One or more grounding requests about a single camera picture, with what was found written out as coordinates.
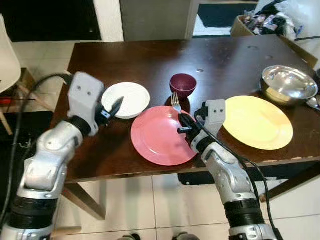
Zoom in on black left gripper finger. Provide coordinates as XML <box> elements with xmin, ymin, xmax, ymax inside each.
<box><xmin>107</xmin><ymin>96</ymin><xmax>125</xmax><ymax>119</ymax></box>

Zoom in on silver metal fork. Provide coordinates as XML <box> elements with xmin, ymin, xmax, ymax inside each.
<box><xmin>170</xmin><ymin>92</ymin><xmax>190</xmax><ymax>128</ymax></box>

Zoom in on small white plate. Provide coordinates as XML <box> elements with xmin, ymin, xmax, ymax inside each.
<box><xmin>101</xmin><ymin>82</ymin><xmax>151</xmax><ymax>120</ymax></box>

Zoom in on pink plastic plate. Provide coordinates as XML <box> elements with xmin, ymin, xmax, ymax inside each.
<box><xmin>131</xmin><ymin>105</ymin><xmax>199</xmax><ymax>167</ymax></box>

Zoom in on small purple bowl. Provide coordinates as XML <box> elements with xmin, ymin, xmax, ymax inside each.
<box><xmin>169</xmin><ymin>73</ymin><xmax>198</xmax><ymax>99</ymax></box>

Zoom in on yellow plastic plate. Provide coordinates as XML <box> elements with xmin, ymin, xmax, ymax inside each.
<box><xmin>223</xmin><ymin>95</ymin><xmax>294</xmax><ymax>151</ymax></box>

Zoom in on brown cardboard box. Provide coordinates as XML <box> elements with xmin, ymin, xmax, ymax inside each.
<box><xmin>231</xmin><ymin>14</ymin><xmax>319</xmax><ymax>69</ymax></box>

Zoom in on shiny steel bowl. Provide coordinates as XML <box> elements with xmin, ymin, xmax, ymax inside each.
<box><xmin>260</xmin><ymin>65</ymin><xmax>319</xmax><ymax>107</ymax></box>

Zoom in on black right robot foot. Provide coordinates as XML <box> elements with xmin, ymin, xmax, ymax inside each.
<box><xmin>172</xmin><ymin>232</ymin><xmax>201</xmax><ymax>240</ymax></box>

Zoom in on black door mat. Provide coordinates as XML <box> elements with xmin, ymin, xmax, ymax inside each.
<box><xmin>192</xmin><ymin>4</ymin><xmax>258</xmax><ymax>37</ymax></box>

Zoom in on white chair with wooden legs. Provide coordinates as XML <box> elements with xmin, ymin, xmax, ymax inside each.
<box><xmin>0</xmin><ymin>14</ymin><xmax>54</xmax><ymax>136</ymax></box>

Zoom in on clear plastic bag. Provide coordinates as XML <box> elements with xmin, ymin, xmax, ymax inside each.
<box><xmin>280</xmin><ymin>0</ymin><xmax>320</xmax><ymax>37</ymax></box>

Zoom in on black rubbish bags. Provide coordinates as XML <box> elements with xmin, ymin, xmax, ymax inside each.
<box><xmin>244</xmin><ymin>0</ymin><xmax>296</xmax><ymax>39</ymax></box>

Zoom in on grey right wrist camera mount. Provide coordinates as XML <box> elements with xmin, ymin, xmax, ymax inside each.
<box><xmin>200</xmin><ymin>99</ymin><xmax>227</xmax><ymax>139</ymax></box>

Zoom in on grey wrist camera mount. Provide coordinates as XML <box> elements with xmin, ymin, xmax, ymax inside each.
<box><xmin>67</xmin><ymin>72</ymin><xmax>106</xmax><ymax>123</ymax></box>
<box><xmin>200</xmin><ymin>99</ymin><xmax>227</xmax><ymax>139</ymax></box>

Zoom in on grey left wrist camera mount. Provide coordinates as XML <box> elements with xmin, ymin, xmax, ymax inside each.
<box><xmin>67</xmin><ymin>72</ymin><xmax>106</xmax><ymax>123</ymax></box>

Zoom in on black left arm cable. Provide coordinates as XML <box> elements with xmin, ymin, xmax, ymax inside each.
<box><xmin>0</xmin><ymin>73</ymin><xmax>76</xmax><ymax>226</ymax></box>

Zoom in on thin black wall cable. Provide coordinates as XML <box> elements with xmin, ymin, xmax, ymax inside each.
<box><xmin>295</xmin><ymin>35</ymin><xmax>320</xmax><ymax>42</ymax></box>

